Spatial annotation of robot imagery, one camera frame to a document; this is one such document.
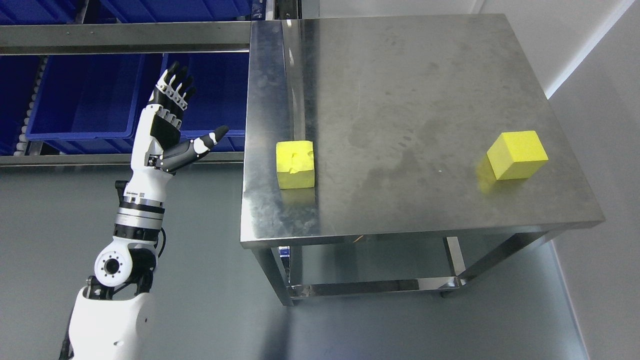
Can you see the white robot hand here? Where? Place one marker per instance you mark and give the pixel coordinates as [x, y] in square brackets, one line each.
[156, 153]

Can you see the yellow foam block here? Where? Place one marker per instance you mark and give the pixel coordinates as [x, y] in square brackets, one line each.
[516, 155]
[295, 165]

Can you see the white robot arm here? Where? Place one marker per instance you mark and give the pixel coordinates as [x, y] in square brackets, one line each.
[113, 313]

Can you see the blue bin upper middle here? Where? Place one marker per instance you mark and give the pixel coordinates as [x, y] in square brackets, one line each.
[171, 11]

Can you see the blue plastic bin right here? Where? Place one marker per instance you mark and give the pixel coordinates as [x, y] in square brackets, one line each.
[221, 83]

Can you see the blue plastic bin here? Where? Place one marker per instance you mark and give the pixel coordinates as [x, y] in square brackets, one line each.
[221, 83]
[88, 104]

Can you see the blue bin far left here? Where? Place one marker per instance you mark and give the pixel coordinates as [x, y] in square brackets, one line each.
[17, 78]

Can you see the blue bin upper left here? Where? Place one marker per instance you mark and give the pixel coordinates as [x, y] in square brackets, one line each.
[39, 12]

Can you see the stainless steel table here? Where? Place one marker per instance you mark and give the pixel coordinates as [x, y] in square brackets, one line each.
[401, 111]

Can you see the metal shelf rail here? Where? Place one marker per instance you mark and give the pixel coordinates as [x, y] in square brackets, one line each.
[124, 38]

